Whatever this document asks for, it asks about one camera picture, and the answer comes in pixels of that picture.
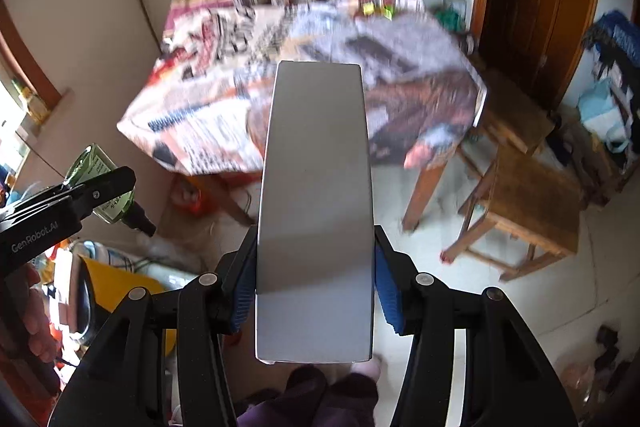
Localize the grey cardboard box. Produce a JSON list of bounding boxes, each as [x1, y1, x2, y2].
[[253, 60, 375, 364]]

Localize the black rimmed silver lid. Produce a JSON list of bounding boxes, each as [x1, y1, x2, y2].
[[51, 248, 102, 344]]

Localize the green cloth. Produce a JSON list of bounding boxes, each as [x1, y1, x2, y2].
[[432, 9, 464, 34]]

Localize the printed newspaper tablecloth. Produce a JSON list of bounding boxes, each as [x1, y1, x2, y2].
[[117, 0, 489, 178]]

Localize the blue cloth pile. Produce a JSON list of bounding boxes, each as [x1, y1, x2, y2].
[[581, 11, 637, 58]]

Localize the yellow bin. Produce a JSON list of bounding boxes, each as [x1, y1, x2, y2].
[[82, 257, 179, 359]]

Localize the light blue bag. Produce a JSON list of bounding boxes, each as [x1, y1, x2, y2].
[[576, 78, 632, 154]]

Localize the yellow bottles on sill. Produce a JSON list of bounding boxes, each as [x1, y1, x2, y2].
[[12, 78, 52, 124]]

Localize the brown window frame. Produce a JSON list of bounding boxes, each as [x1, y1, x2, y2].
[[0, 0, 62, 108]]

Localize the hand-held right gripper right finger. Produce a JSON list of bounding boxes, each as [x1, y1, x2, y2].
[[374, 224, 581, 427]]

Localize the yellow green snack packet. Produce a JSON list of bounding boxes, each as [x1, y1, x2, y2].
[[361, 0, 397, 16]]

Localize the person's left hand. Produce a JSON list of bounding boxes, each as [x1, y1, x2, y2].
[[20, 264, 59, 364]]

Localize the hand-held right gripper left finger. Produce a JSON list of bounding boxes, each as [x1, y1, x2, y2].
[[60, 227, 261, 427]]

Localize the orange plastic bag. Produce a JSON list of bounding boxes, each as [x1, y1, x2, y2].
[[171, 178, 222, 216]]

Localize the person's purple pants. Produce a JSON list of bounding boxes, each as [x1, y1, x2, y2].
[[237, 363, 382, 427]]

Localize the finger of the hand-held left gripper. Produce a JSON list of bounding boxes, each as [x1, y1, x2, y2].
[[65, 166, 137, 224], [15, 183, 77, 208]]

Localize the wooden stool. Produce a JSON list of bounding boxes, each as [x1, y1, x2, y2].
[[456, 51, 557, 158], [441, 146, 582, 284]]

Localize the green glass bottle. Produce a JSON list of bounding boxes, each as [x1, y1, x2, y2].
[[65, 144, 157, 237]]

